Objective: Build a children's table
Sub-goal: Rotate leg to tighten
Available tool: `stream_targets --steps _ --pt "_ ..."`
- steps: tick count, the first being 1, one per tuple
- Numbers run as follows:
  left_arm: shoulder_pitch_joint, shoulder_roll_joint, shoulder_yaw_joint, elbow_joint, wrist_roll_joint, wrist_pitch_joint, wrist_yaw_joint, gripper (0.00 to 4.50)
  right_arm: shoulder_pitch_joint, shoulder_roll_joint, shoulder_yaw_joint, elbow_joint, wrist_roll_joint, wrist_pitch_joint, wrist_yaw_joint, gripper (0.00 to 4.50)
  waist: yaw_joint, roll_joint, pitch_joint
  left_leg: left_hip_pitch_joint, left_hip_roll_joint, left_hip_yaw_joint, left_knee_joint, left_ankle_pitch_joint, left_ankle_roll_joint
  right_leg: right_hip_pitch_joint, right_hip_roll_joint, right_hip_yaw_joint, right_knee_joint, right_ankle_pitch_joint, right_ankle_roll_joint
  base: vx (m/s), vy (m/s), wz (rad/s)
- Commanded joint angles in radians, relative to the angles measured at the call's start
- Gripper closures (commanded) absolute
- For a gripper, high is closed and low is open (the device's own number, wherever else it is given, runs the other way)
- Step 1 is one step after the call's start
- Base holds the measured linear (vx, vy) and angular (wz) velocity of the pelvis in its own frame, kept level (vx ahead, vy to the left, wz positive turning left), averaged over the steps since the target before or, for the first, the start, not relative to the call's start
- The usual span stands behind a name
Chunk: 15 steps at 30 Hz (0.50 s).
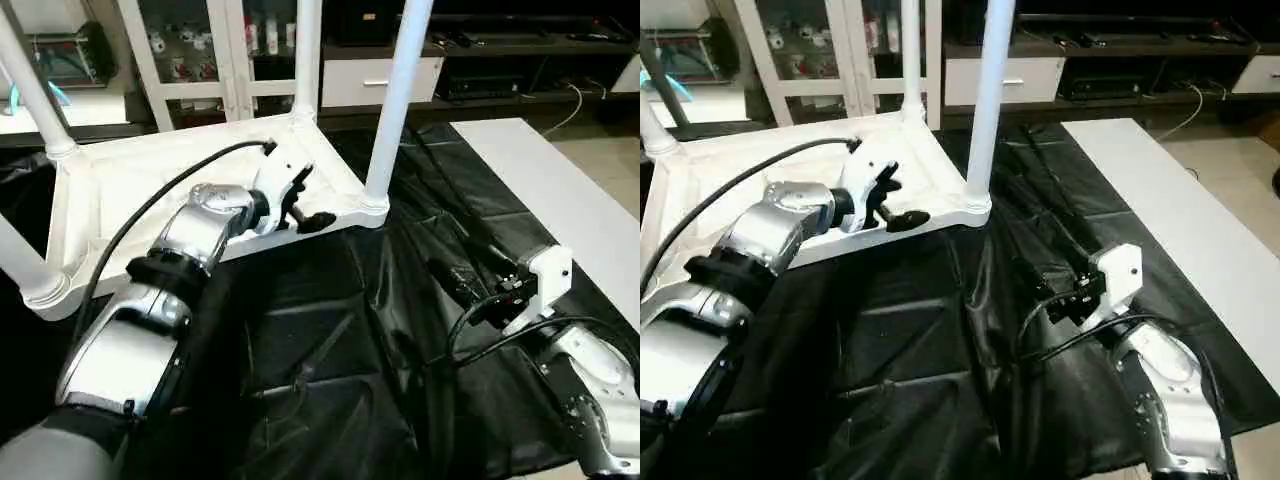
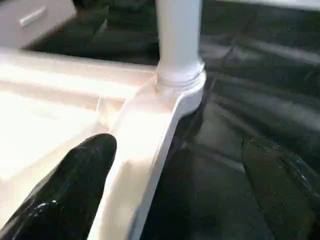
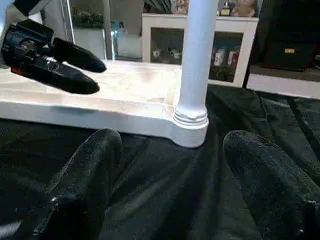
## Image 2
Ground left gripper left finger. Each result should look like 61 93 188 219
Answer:
0 133 118 240

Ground white plastic table top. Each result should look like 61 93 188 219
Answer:
0 47 207 240

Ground black work mat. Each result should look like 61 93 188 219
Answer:
25 0 320 240

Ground white plastic table leg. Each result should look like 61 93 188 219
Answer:
154 0 206 93

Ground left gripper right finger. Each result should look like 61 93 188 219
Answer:
241 136 320 240

